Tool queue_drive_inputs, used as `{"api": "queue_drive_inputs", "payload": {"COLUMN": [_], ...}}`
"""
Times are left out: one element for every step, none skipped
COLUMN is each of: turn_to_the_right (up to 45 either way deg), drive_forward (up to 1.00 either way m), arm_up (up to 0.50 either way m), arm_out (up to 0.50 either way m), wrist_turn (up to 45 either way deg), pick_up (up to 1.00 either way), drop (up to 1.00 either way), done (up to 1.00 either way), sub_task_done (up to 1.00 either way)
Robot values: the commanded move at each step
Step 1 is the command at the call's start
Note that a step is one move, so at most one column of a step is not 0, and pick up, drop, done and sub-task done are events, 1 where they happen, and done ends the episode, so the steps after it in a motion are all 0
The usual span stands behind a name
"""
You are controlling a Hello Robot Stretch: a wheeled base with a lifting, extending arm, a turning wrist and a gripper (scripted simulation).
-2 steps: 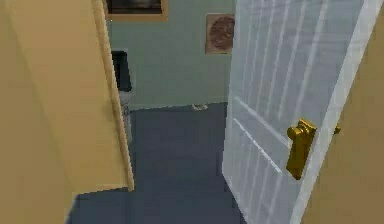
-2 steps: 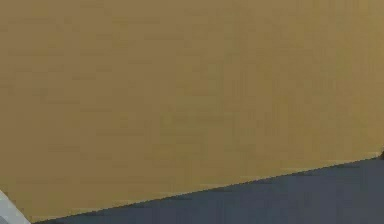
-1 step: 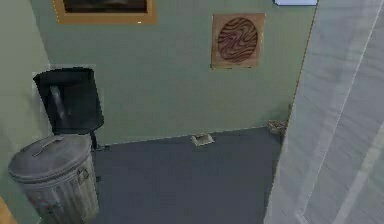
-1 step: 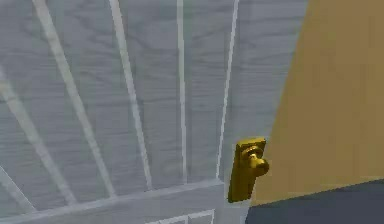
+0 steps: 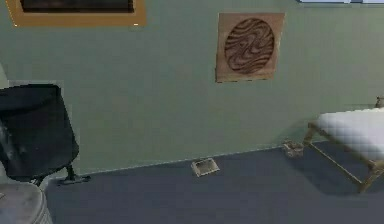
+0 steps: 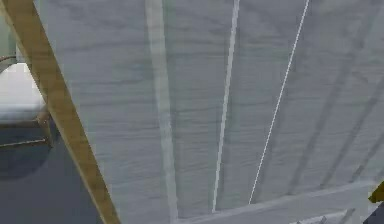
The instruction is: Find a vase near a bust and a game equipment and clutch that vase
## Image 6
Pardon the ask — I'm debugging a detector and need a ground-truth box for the yellow object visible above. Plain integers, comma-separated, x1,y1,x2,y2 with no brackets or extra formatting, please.
367,181,384,204

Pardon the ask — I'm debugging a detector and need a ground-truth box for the white panelled room door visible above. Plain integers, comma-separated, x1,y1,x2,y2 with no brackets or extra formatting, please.
32,0,384,224

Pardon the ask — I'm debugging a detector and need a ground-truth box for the light wooden door frame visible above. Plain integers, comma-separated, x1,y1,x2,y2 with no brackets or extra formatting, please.
0,0,122,224

